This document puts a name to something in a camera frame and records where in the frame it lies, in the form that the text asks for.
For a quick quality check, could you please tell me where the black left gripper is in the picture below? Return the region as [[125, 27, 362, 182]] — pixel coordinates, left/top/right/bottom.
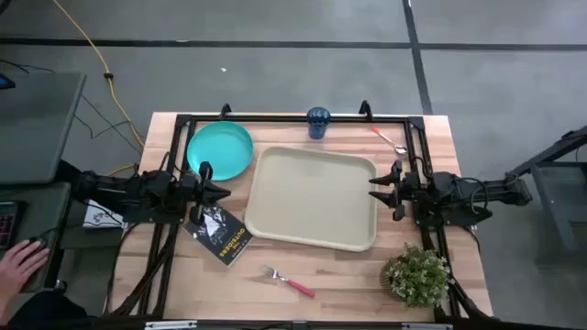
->
[[182, 159, 232, 226]]

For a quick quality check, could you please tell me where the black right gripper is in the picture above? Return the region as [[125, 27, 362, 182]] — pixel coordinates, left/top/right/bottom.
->
[[368, 159, 421, 223]]

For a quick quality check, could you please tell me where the orange handled metal spoon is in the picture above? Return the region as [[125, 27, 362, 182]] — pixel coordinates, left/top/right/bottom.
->
[[371, 126, 408, 156]]

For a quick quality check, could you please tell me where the teal plastic plate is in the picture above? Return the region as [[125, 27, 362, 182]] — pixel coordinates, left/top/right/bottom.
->
[[186, 120, 255, 182]]

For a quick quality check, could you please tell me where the blue ribbed cup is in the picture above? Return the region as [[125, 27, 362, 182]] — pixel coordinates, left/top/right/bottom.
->
[[305, 106, 332, 140]]

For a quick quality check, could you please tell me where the red handled metal fork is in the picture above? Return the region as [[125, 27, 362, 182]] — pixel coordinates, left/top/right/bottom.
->
[[261, 264, 316, 299]]

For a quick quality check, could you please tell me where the beige plastic tray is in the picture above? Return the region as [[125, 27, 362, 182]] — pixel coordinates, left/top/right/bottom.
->
[[243, 145, 380, 253]]

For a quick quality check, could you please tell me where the black paperback book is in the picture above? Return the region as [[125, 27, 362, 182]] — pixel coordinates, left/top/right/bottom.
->
[[182, 204, 254, 268]]

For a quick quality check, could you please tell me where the potted green plant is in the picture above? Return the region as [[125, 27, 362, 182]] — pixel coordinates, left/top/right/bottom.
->
[[379, 242, 453, 309]]

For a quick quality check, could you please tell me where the white printed box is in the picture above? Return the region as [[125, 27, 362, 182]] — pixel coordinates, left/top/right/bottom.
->
[[82, 199, 127, 229]]

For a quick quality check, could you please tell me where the black diagonal metal beam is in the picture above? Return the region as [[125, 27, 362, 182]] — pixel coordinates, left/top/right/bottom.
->
[[55, 159, 93, 185]]

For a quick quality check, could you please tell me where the dark grey desk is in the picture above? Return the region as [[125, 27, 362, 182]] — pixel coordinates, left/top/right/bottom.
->
[[0, 181, 72, 294]]

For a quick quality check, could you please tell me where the black metal stand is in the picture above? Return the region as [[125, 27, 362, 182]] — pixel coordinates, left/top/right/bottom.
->
[[504, 124, 587, 268]]

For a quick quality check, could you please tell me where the grey raised desk panel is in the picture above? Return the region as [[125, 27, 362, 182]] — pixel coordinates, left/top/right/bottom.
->
[[0, 71, 87, 185]]

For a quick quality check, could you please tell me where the person's body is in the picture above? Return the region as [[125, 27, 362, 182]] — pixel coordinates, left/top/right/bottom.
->
[[7, 289, 93, 330]]

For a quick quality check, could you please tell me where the person's hand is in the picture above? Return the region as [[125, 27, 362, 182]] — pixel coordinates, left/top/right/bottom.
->
[[0, 240, 50, 317]]

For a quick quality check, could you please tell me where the black lit keyboard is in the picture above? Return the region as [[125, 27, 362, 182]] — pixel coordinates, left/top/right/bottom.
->
[[0, 201, 20, 251]]

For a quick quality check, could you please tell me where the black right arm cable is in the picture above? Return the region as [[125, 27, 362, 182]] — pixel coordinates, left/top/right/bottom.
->
[[410, 155, 435, 181]]

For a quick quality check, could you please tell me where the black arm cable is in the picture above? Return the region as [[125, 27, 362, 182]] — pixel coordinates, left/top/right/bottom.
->
[[157, 149, 185, 174], [410, 155, 435, 181]]

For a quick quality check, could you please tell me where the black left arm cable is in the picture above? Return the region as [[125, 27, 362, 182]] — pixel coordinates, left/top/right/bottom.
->
[[157, 149, 185, 174]]

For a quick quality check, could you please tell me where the black aluminium table frame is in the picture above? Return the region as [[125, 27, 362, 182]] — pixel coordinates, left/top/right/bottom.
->
[[103, 99, 494, 322]]

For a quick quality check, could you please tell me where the black cable bundle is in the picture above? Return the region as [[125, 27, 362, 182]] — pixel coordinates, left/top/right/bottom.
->
[[104, 222, 178, 317]]

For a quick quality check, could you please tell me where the yellow floor cable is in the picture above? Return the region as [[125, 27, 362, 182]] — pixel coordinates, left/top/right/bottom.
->
[[50, 0, 147, 178]]

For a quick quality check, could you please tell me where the thin black floor cable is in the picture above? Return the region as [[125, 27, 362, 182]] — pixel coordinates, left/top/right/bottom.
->
[[72, 93, 143, 156], [0, 57, 57, 74]]

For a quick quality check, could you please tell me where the silver metal bracket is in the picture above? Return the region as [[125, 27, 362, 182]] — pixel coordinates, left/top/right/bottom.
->
[[402, 322, 454, 330], [144, 320, 198, 330]]

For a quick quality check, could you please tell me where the black horizontal rail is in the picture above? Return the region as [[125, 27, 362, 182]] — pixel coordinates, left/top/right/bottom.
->
[[89, 314, 587, 330]]

